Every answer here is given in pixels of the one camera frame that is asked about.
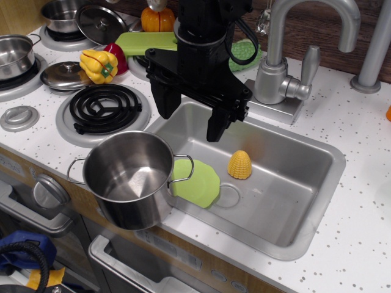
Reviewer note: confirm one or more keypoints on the orange toy pumpkin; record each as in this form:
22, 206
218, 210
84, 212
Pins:
153, 21

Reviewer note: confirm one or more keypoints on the grey dishwasher door handle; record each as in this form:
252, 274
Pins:
125, 273

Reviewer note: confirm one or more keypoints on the small steel pot lid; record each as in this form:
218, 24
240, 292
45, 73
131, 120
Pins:
65, 76

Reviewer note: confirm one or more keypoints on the yellow toy bell pepper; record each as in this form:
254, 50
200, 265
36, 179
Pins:
99, 66

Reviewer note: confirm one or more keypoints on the black coil burner front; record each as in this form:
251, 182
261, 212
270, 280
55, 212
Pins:
103, 109

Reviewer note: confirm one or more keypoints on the steel pot left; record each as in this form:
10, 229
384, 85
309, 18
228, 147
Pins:
17, 56

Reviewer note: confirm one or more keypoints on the steel sink basin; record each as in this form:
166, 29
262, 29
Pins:
278, 208

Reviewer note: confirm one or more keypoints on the grey oven dial knob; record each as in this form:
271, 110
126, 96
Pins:
48, 193

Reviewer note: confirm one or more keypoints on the steel pot back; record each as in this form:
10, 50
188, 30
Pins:
60, 15

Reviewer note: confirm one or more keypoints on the grey oven door handle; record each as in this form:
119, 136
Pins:
57, 226

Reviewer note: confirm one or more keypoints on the orange object right edge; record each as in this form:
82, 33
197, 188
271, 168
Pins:
388, 114

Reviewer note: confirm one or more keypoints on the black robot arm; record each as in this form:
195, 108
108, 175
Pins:
208, 27

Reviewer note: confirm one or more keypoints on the green knobbly toy vegetable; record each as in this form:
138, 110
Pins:
243, 50

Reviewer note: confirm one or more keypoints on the large steel pot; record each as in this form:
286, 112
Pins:
129, 174

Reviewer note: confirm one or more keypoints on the yellow toy corn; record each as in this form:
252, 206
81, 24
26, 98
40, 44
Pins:
239, 166

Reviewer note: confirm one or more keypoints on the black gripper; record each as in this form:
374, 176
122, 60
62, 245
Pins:
176, 73

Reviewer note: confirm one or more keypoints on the green cutting board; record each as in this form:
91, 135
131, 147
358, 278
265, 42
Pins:
136, 43

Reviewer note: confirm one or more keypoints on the hanging silver utensil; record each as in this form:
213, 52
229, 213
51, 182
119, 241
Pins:
262, 25

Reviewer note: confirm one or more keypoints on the grey vertical post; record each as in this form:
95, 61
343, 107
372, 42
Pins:
367, 80

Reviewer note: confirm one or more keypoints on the green plastic plate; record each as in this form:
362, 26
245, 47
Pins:
202, 188

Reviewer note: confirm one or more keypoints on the red toy pepper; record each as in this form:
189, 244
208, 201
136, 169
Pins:
121, 58

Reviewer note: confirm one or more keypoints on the large steel pot lid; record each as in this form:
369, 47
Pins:
99, 24

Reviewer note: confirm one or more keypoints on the grey stove knob top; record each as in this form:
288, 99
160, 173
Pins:
19, 118

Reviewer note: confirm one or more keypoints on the silver toy faucet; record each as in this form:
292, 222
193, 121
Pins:
276, 94

